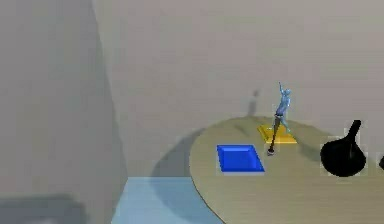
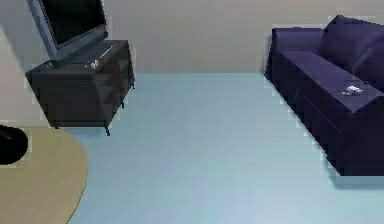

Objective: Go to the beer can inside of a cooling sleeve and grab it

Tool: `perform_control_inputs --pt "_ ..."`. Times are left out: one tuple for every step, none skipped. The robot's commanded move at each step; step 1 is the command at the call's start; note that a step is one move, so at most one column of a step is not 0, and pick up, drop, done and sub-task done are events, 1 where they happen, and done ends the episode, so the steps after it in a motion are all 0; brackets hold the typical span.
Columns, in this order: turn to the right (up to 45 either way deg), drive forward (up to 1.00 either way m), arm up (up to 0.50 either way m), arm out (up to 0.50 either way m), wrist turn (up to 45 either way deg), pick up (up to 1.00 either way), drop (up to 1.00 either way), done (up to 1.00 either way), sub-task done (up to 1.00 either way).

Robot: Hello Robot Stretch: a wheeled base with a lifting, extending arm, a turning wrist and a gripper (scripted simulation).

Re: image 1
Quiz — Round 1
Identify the blue figurine on yellow base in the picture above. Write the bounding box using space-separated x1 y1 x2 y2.
257 81 298 145

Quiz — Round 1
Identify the blue square tray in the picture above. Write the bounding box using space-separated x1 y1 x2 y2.
216 143 266 176

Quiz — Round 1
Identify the round beige table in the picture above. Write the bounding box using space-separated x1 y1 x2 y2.
188 115 384 224

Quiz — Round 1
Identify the black round vase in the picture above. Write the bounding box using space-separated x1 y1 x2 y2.
319 119 367 178

